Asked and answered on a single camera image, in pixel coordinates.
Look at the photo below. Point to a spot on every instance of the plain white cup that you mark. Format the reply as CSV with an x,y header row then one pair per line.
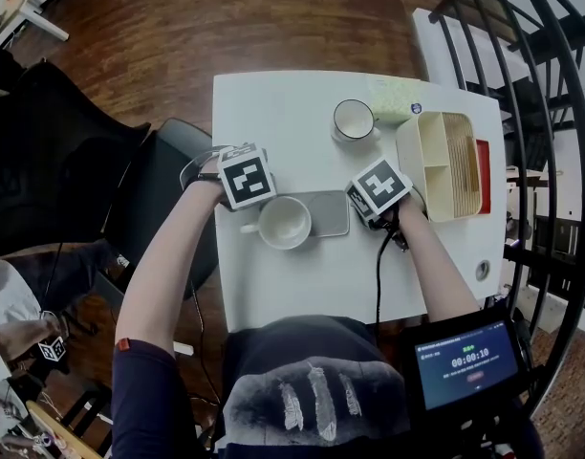
x,y
285,221

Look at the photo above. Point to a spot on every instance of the white cup with dark rim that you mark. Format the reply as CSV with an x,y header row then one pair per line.
x,y
353,120

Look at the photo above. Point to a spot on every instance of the white cabinet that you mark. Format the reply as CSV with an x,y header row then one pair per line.
x,y
445,50

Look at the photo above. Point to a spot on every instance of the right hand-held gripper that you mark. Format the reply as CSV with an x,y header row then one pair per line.
x,y
379,185

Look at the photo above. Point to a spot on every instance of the red tray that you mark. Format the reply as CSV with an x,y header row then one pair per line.
x,y
484,175

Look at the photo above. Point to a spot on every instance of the cream divided organizer box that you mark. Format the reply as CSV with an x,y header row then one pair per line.
x,y
440,165

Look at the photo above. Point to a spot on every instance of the person's dark printed shirt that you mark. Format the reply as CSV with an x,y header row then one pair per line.
x,y
316,390

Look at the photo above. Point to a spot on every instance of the white desk with legs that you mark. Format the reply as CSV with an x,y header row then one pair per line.
x,y
20,3

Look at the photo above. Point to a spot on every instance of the light wooden table edge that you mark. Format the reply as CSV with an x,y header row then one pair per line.
x,y
58,428

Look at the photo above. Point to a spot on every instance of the round metal table grommet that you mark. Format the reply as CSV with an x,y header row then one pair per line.
x,y
482,269

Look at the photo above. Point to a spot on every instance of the black chair seat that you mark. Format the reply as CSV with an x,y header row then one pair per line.
x,y
173,199

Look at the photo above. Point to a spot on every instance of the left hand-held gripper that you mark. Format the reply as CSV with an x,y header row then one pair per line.
x,y
247,176

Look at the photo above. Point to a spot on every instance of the black office chair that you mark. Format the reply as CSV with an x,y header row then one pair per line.
x,y
39,160

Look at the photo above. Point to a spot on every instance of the black metal stair railing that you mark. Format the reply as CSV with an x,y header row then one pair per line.
x,y
550,160

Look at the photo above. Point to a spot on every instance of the grey rectangular tray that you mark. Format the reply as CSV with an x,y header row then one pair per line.
x,y
330,213

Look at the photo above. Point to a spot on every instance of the black tablet with screen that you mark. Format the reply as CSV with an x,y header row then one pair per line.
x,y
464,366

